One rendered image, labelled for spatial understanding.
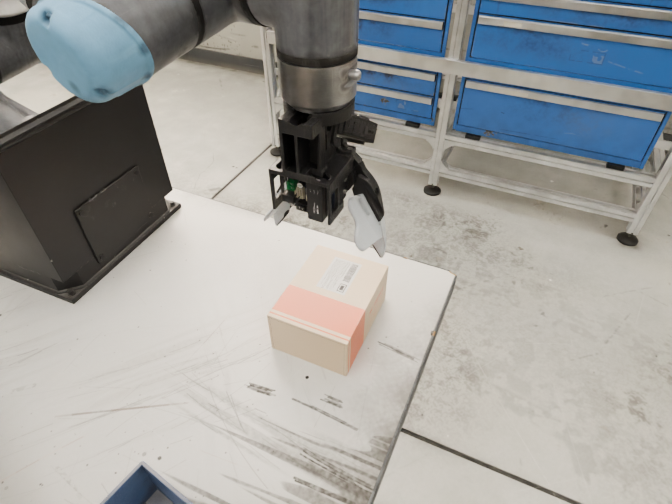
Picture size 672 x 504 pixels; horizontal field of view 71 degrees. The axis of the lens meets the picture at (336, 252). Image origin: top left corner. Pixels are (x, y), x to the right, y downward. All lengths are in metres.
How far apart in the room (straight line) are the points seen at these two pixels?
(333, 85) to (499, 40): 1.51
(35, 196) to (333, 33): 0.50
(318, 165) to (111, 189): 0.46
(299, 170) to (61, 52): 0.22
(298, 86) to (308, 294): 0.33
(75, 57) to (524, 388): 1.45
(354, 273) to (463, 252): 1.27
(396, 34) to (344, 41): 1.58
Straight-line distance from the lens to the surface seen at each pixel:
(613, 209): 2.17
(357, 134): 0.54
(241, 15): 0.47
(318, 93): 0.44
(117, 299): 0.84
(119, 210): 0.87
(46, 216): 0.79
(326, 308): 0.65
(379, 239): 0.56
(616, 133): 2.03
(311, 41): 0.43
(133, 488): 0.60
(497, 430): 1.49
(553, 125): 2.01
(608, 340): 1.83
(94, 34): 0.39
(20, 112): 0.85
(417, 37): 1.99
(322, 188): 0.48
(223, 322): 0.75
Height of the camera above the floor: 1.27
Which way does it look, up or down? 43 degrees down
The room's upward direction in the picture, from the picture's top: straight up
